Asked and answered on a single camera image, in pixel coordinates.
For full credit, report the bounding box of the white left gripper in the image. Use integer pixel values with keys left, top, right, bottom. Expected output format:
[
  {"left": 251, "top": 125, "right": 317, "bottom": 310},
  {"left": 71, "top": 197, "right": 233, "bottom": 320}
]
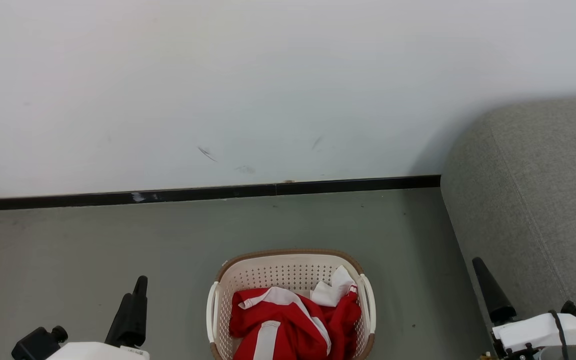
[{"left": 45, "top": 275, "right": 151, "bottom": 360}]

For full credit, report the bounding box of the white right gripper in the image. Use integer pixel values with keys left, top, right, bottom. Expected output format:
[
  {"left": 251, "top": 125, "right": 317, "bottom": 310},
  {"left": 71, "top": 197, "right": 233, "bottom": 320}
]
[{"left": 471, "top": 256, "right": 576, "bottom": 360}]

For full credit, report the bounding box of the red garment with white stripes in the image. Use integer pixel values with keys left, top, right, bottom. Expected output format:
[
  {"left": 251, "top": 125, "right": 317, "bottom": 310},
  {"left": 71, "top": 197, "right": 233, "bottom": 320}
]
[{"left": 228, "top": 286, "right": 335, "bottom": 360}]

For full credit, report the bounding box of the grey fabric sofa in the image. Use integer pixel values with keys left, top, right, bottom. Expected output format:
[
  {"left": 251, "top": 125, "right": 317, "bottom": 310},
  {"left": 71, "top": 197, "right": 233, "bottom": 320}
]
[{"left": 440, "top": 96, "right": 576, "bottom": 360}]

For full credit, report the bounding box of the black baseboard strip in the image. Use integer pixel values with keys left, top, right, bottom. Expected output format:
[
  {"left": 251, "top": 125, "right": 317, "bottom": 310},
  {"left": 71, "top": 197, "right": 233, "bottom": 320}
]
[{"left": 0, "top": 174, "right": 442, "bottom": 213}]

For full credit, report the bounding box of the cream perforated laundry basket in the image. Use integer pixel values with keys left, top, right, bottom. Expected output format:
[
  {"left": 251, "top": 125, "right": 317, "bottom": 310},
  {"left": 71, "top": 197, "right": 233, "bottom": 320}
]
[{"left": 206, "top": 248, "right": 377, "bottom": 360}]

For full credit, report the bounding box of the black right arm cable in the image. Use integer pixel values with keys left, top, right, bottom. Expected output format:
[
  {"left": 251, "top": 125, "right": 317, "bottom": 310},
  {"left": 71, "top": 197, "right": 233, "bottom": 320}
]
[{"left": 548, "top": 309, "right": 569, "bottom": 360}]

